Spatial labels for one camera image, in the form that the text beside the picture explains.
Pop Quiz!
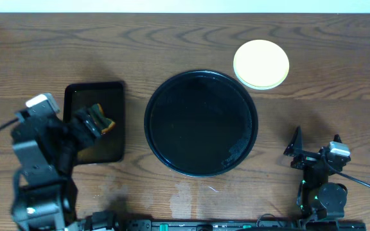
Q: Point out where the orange green scrub sponge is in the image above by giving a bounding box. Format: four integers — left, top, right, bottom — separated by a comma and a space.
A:
87, 103, 116, 135

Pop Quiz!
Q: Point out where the green plate with ketchup stain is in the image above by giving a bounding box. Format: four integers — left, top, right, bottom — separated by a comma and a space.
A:
235, 73, 286, 90

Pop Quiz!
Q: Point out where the yellow plate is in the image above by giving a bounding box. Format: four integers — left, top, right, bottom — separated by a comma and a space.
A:
233, 40, 290, 87

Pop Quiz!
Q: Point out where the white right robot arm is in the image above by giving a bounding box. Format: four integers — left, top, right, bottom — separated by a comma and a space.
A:
284, 126, 351, 230

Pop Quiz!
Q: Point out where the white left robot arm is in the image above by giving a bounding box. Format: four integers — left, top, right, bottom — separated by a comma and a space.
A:
11, 93, 115, 230

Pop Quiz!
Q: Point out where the rectangular black water tray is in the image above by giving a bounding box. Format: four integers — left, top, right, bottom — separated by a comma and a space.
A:
63, 81, 125, 164

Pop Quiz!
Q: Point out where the round black tray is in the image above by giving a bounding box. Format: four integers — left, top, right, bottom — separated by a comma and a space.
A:
144, 70, 258, 177

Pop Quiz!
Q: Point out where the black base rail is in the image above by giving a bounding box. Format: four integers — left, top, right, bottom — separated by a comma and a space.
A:
81, 219, 367, 231

